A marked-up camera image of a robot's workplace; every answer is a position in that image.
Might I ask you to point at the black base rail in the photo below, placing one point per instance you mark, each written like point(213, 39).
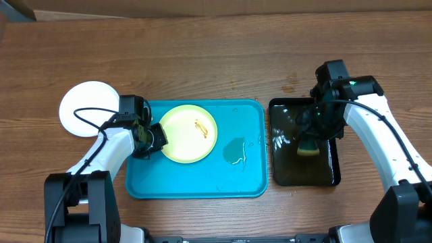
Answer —
point(298, 238)

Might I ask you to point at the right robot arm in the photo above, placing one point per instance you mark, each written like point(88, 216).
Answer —
point(404, 213)

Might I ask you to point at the yellow plate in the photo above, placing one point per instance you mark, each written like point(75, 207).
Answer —
point(191, 133)

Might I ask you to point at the black water tray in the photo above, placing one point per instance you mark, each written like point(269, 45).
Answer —
point(289, 168)

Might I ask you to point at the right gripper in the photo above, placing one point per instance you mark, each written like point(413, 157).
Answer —
point(310, 131)

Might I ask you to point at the green yellow sponge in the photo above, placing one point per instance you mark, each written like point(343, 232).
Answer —
point(308, 148)

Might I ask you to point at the white plate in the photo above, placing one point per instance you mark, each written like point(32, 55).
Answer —
point(101, 97)

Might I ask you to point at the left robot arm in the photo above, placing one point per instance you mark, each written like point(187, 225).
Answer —
point(80, 204)

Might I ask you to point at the teal plastic tray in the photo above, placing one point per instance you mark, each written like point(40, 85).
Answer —
point(236, 167)

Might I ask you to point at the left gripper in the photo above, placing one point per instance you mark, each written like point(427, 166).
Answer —
point(162, 141)

